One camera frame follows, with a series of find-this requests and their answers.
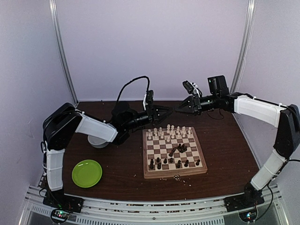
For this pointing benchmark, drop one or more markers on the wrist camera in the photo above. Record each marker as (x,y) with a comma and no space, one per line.
(192,88)
(148,99)

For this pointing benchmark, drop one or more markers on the white ceramic bowl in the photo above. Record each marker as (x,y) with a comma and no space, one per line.
(97,142)

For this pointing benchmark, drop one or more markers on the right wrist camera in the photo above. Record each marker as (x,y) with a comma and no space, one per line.
(192,88)

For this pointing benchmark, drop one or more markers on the right aluminium corner post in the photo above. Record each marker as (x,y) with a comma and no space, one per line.
(245,44)

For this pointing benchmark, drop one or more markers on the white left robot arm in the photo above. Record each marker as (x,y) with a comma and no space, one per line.
(60,127)

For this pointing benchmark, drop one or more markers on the aluminium corner frame post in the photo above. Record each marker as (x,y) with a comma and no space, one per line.
(62,54)

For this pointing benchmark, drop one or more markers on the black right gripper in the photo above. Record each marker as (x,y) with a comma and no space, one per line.
(194,104)

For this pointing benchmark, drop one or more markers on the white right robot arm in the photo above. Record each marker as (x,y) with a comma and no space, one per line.
(284,119)

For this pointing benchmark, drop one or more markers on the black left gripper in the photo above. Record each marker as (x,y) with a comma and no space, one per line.
(157,118)

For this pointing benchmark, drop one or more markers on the green plate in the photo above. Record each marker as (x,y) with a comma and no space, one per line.
(87,173)

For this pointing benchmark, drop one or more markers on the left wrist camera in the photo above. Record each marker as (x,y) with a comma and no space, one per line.
(148,99)

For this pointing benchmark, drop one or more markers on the wooden chess board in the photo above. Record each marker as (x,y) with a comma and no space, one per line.
(158,143)

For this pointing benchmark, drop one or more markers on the dark rook chess piece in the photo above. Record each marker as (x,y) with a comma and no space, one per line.
(152,164)

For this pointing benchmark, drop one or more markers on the aluminium front frame rail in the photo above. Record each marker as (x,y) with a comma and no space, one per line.
(207,211)

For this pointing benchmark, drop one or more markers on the dark knight chess piece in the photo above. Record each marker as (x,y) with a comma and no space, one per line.
(159,166)

